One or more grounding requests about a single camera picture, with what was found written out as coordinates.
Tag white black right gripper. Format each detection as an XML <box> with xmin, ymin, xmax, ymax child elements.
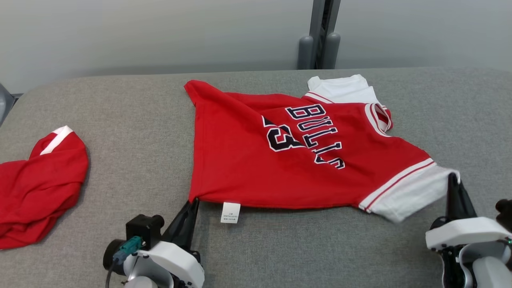
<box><xmin>425</xmin><ymin>173</ymin><xmax>512</xmax><ymax>252</ymax></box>

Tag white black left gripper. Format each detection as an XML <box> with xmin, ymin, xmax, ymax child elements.
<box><xmin>103</xmin><ymin>198</ymin><xmax>206</xmax><ymax>288</ymax></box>

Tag red Bulls jersey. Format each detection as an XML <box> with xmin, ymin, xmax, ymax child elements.
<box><xmin>183</xmin><ymin>74</ymin><xmax>461</xmax><ymax>224</ymax></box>

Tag red shorts with white trim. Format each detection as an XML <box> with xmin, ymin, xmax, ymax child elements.
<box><xmin>0</xmin><ymin>125</ymin><xmax>89</xmax><ymax>250</ymax></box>

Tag grey partition end leg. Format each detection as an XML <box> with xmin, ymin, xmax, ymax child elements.
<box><xmin>0</xmin><ymin>83</ymin><xmax>17</xmax><ymax>126</ymax></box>

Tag teal left camera connector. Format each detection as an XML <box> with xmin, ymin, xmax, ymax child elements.
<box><xmin>113</xmin><ymin>236</ymin><xmax>144</xmax><ymax>263</ymax></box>

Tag black left camera cable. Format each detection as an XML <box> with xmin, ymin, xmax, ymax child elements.
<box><xmin>105</xmin><ymin>260</ymin><xmax>120</xmax><ymax>288</ymax></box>

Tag grey double partition post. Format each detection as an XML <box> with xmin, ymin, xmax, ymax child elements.
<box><xmin>297</xmin><ymin>0</ymin><xmax>341</xmax><ymax>70</ymax></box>

